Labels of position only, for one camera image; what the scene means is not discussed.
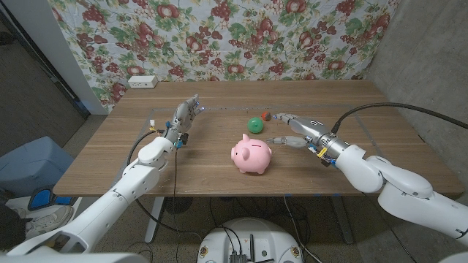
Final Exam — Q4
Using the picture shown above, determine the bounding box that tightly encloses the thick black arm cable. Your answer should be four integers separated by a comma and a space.
126, 129, 203, 244
331, 102, 468, 135

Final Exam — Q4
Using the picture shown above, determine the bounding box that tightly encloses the green ball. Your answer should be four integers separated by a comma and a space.
246, 116, 265, 134

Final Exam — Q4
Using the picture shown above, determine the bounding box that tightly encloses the pink plastic piggy bank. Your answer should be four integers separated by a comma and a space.
230, 133, 273, 175

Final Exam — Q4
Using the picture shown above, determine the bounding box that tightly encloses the thin black left wrist cable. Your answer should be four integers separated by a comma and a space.
170, 145, 180, 263

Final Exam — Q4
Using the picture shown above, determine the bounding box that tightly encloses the blue grey plastic bin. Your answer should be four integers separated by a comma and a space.
0, 136, 75, 198

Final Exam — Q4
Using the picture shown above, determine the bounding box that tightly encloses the fruit print backdrop cloth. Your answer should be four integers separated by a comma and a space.
47, 0, 401, 113

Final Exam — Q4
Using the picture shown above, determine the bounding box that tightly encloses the white metal table leg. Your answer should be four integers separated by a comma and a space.
144, 197, 165, 244

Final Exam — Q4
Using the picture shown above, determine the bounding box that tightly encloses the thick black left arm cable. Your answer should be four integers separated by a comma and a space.
126, 129, 203, 244

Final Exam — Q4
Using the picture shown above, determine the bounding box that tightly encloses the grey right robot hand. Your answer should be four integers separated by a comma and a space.
265, 113, 350, 162

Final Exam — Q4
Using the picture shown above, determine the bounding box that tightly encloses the white power strip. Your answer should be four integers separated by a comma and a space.
127, 75, 159, 89

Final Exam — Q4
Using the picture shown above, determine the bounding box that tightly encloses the white robot torso base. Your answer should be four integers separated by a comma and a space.
196, 217, 303, 263

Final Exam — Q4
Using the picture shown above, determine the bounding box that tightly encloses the black round floor fan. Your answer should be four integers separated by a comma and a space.
163, 197, 194, 215

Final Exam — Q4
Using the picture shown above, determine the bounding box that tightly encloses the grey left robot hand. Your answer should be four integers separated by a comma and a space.
165, 94, 205, 142

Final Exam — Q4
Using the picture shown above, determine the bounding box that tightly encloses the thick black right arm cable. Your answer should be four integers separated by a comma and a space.
331, 102, 468, 135

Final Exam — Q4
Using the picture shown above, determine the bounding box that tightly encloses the black bag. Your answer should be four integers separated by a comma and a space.
0, 204, 29, 248

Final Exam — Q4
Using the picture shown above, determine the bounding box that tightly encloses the blue black pad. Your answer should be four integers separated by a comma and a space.
27, 186, 78, 213

